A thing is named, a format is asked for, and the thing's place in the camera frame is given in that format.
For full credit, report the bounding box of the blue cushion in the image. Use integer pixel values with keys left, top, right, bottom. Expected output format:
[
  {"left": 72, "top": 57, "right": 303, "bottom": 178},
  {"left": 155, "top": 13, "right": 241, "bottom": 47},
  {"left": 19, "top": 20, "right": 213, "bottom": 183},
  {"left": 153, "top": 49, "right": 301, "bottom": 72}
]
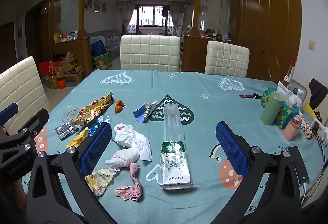
[{"left": 90, "top": 41, "right": 106, "bottom": 57}]

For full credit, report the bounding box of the red shopping bag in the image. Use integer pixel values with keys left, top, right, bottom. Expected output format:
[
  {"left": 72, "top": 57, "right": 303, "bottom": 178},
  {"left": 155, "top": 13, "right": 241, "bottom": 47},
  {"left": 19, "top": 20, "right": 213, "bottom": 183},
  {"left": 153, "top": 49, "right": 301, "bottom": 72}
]
[{"left": 38, "top": 61, "right": 58, "bottom": 77}]

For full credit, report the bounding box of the green thermos flask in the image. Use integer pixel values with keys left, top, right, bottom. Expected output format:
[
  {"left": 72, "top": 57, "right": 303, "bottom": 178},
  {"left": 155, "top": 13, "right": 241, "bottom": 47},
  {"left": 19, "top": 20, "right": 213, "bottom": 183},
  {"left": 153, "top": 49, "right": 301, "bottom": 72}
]
[{"left": 260, "top": 92, "right": 284, "bottom": 126}]

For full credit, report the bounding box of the small blue torn carton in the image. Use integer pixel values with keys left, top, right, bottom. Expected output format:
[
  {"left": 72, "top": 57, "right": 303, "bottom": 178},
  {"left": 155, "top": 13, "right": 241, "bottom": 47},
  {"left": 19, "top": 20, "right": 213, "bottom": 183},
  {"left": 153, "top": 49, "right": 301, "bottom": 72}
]
[{"left": 133, "top": 100, "right": 159, "bottom": 123}]

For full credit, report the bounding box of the green patterned bag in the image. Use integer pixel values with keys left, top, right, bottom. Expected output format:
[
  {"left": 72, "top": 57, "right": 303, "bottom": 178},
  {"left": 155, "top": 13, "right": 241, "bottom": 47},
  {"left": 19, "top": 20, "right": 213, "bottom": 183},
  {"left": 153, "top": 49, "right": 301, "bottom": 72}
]
[{"left": 93, "top": 52, "right": 110, "bottom": 70}]

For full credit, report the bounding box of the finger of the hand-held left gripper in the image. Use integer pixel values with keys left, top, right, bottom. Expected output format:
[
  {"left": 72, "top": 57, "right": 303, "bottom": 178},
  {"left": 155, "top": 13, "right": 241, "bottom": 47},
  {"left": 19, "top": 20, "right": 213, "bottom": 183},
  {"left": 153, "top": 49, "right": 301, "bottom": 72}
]
[
  {"left": 0, "top": 108, "right": 50, "bottom": 153},
  {"left": 0, "top": 103, "right": 19, "bottom": 128}
]

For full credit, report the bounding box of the black bag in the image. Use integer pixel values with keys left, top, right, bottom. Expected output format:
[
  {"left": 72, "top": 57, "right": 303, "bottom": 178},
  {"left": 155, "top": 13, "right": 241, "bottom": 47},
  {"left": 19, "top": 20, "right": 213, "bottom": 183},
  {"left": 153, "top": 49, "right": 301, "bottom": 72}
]
[{"left": 309, "top": 78, "right": 328, "bottom": 112}]

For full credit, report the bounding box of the white plastic bag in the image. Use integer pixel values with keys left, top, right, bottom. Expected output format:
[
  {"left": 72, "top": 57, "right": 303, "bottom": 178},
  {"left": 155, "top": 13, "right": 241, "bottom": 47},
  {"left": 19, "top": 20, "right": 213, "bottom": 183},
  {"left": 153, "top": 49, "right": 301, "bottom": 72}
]
[{"left": 105, "top": 148, "right": 140, "bottom": 171}]

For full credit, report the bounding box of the clear plastic container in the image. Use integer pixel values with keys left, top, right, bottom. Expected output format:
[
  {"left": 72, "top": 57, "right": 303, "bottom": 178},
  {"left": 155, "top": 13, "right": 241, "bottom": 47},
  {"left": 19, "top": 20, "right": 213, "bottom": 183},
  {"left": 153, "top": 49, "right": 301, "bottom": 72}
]
[{"left": 289, "top": 79, "right": 308, "bottom": 107}]

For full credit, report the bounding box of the blue foil wrapper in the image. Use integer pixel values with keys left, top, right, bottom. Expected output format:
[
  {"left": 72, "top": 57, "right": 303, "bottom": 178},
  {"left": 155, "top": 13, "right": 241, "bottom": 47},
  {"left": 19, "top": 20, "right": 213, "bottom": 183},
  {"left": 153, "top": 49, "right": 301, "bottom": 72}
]
[{"left": 88, "top": 122, "right": 104, "bottom": 137}]

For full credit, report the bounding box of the clutter of small containers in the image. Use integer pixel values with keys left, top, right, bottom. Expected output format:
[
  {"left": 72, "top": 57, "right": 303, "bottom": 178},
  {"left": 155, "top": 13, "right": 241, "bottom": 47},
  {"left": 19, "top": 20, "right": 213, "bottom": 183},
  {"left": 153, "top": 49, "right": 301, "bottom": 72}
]
[{"left": 200, "top": 29, "right": 231, "bottom": 41}]

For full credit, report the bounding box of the grey patterned sofa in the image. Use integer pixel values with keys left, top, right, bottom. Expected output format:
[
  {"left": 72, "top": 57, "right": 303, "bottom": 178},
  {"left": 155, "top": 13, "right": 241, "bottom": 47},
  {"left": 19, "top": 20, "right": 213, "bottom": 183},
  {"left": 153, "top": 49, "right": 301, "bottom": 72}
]
[{"left": 87, "top": 29, "right": 121, "bottom": 60}]

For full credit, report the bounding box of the patterned sheer curtain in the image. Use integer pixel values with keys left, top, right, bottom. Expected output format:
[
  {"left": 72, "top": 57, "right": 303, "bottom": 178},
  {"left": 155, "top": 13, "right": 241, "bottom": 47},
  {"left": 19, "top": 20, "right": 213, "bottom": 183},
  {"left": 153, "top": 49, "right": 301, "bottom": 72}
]
[
  {"left": 116, "top": 1, "right": 140, "bottom": 34},
  {"left": 168, "top": 1, "right": 185, "bottom": 35}
]

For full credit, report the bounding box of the silver foil wrapper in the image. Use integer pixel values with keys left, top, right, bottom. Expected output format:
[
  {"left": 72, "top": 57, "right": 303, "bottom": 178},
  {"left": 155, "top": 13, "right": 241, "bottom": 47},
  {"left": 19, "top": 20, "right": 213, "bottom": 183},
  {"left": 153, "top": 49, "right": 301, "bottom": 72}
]
[{"left": 56, "top": 122, "right": 80, "bottom": 140}]

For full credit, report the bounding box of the pile of cardboard boxes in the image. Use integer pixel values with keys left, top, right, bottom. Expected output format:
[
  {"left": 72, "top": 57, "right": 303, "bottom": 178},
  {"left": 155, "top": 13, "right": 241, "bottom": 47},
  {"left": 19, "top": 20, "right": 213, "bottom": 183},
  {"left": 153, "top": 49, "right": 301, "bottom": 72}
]
[{"left": 46, "top": 56, "right": 86, "bottom": 90}]

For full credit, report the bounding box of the glass bottle with red cap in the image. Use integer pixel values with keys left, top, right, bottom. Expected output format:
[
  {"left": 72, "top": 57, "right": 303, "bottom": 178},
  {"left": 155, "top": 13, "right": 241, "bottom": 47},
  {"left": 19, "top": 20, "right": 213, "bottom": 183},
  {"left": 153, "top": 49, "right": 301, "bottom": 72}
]
[{"left": 282, "top": 57, "right": 296, "bottom": 89}]

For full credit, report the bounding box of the white power strip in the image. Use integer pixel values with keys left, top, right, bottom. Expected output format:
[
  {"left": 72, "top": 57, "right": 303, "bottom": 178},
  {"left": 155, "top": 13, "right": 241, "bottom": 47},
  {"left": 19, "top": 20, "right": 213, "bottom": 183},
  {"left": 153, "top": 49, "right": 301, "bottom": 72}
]
[{"left": 311, "top": 118, "right": 328, "bottom": 144}]

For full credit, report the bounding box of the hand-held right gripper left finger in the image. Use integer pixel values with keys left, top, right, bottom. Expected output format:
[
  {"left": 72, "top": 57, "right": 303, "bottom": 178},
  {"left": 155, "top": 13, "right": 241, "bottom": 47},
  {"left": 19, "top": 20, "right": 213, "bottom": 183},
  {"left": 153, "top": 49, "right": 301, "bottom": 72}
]
[{"left": 27, "top": 123, "right": 121, "bottom": 224}]

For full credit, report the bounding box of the barred window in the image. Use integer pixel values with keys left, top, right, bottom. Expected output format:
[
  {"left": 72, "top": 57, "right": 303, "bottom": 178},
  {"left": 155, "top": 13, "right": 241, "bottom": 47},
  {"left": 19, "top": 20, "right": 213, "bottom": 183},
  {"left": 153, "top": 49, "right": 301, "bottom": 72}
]
[{"left": 138, "top": 5, "right": 170, "bottom": 27}]

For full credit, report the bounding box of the orange crumpled wrapper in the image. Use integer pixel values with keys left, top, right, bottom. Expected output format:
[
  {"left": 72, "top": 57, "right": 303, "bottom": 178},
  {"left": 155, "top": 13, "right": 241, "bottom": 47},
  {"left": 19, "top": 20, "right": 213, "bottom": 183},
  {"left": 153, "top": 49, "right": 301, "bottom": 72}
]
[{"left": 114, "top": 100, "right": 126, "bottom": 113}]

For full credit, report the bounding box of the pink bottle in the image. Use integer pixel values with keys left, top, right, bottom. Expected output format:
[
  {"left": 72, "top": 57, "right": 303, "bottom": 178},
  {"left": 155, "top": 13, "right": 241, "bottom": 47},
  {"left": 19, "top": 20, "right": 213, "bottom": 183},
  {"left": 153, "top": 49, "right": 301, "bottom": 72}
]
[{"left": 282, "top": 115, "right": 304, "bottom": 141}]

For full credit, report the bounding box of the clear glass ashtray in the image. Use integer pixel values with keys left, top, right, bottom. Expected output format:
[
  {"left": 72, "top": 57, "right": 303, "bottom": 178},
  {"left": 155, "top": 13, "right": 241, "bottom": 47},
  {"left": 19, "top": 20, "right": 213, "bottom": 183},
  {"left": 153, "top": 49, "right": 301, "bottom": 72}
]
[{"left": 62, "top": 106, "right": 85, "bottom": 123}]

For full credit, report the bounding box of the white cable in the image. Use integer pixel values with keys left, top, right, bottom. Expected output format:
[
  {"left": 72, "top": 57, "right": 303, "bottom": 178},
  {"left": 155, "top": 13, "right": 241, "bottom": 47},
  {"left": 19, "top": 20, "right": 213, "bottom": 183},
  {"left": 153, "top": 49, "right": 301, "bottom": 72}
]
[{"left": 298, "top": 178, "right": 327, "bottom": 205}]

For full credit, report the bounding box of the yellow green beaded tissue box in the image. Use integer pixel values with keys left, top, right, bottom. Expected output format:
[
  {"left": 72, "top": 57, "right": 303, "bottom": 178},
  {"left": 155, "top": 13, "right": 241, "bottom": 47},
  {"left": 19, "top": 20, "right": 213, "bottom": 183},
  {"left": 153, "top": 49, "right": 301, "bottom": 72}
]
[{"left": 261, "top": 87, "right": 306, "bottom": 128}]

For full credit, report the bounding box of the small patterned box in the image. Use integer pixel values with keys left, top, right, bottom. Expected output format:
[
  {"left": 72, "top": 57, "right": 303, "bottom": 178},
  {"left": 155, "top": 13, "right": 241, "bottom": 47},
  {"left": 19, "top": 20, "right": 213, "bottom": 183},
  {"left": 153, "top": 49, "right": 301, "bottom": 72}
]
[{"left": 302, "top": 122, "right": 314, "bottom": 139}]

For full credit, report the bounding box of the yellow foil wrapper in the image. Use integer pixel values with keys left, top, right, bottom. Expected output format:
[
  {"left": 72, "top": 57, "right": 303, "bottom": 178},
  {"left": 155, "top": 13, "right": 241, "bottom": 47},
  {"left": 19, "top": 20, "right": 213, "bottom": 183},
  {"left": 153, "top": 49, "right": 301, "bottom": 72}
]
[{"left": 66, "top": 127, "right": 90, "bottom": 149}]

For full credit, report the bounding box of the gold red snack bag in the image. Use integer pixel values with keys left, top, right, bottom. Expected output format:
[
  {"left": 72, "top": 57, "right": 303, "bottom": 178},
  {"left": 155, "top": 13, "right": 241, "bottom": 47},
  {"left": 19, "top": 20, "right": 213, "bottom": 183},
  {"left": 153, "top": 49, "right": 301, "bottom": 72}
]
[{"left": 74, "top": 91, "right": 113, "bottom": 126}]

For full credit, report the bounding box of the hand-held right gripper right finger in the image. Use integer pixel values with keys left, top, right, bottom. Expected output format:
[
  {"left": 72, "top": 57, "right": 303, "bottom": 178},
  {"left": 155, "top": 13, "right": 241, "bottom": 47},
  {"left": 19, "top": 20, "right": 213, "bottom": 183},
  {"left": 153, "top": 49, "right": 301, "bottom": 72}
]
[{"left": 202, "top": 122, "right": 303, "bottom": 224}]

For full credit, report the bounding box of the pink paper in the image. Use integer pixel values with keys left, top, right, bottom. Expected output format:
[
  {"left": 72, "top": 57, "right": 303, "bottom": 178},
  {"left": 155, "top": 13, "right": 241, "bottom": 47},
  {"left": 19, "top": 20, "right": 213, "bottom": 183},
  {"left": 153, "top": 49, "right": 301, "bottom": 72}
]
[{"left": 115, "top": 163, "right": 142, "bottom": 201}]

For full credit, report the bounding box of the yellow clear plastic wrapper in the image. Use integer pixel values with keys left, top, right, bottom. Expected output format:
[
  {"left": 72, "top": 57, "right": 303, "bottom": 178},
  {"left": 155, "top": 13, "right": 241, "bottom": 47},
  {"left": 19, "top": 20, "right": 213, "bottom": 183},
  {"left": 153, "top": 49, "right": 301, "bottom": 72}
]
[{"left": 85, "top": 168, "right": 116, "bottom": 197}]

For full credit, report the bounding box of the row of boxes and bottles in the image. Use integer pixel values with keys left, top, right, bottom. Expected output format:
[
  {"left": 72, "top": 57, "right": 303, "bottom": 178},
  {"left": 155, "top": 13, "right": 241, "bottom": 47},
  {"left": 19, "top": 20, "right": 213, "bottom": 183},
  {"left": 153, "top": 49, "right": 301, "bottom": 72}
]
[{"left": 54, "top": 31, "right": 79, "bottom": 43}]

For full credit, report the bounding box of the red white round lid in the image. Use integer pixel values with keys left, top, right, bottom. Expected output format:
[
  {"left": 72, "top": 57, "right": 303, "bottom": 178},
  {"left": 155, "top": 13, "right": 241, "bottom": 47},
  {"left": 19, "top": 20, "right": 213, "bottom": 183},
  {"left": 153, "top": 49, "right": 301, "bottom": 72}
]
[{"left": 114, "top": 123, "right": 132, "bottom": 135}]

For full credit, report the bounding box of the white tissue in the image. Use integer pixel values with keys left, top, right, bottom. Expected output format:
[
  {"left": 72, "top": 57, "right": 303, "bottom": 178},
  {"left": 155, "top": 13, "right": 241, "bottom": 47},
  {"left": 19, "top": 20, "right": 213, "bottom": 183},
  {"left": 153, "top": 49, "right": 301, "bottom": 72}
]
[{"left": 113, "top": 125, "right": 152, "bottom": 161}]

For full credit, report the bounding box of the low wooden divider cabinet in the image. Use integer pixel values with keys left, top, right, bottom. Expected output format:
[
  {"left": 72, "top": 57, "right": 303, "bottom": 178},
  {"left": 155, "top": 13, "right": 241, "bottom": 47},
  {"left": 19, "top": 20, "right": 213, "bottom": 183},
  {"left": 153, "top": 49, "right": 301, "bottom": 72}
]
[
  {"left": 182, "top": 36, "right": 232, "bottom": 73},
  {"left": 50, "top": 38, "right": 94, "bottom": 78}
]

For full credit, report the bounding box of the row of wall pictures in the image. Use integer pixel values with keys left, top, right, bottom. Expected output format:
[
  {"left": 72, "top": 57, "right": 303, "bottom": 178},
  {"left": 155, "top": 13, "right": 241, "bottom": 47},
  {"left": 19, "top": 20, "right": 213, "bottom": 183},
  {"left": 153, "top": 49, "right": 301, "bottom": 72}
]
[{"left": 84, "top": 0, "right": 108, "bottom": 13}]

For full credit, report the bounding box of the cream quilted leather chair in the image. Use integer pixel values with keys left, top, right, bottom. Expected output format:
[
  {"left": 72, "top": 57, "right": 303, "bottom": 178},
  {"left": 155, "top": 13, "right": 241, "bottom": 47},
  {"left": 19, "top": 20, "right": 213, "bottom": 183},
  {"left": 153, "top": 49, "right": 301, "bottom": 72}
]
[
  {"left": 0, "top": 56, "right": 50, "bottom": 135},
  {"left": 120, "top": 35, "right": 181, "bottom": 72},
  {"left": 204, "top": 40, "right": 250, "bottom": 78}
]

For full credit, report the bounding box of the wooden door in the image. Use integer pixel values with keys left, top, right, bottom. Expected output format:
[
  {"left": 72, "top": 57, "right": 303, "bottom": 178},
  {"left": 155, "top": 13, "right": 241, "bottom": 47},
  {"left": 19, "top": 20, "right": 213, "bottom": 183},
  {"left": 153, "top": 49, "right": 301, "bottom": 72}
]
[{"left": 239, "top": 0, "right": 303, "bottom": 83}]

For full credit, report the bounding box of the white paper packet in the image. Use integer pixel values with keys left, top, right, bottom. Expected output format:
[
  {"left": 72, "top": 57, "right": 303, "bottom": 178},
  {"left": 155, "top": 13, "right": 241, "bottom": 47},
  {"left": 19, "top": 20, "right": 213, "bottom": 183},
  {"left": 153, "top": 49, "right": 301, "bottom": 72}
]
[{"left": 277, "top": 81, "right": 295, "bottom": 98}]

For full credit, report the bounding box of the person's left forearm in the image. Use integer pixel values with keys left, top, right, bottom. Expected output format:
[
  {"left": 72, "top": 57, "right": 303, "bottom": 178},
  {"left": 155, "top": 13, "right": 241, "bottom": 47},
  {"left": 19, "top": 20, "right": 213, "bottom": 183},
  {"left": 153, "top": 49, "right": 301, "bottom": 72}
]
[{"left": 0, "top": 180, "right": 28, "bottom": 224}]

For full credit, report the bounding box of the dark maroon small object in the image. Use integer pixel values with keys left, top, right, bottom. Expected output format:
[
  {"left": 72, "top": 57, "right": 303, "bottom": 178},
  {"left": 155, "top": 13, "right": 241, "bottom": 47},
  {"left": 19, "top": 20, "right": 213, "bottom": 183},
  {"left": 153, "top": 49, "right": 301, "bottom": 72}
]
[{"left": 239, "top": 92, "right": 260, "bottom": 99}]

